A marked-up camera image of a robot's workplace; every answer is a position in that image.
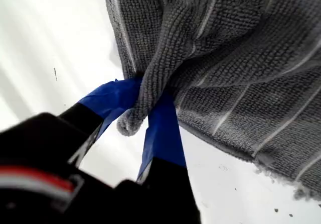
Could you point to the grey striped towel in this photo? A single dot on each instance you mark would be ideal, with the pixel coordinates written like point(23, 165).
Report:
point(225, 58)

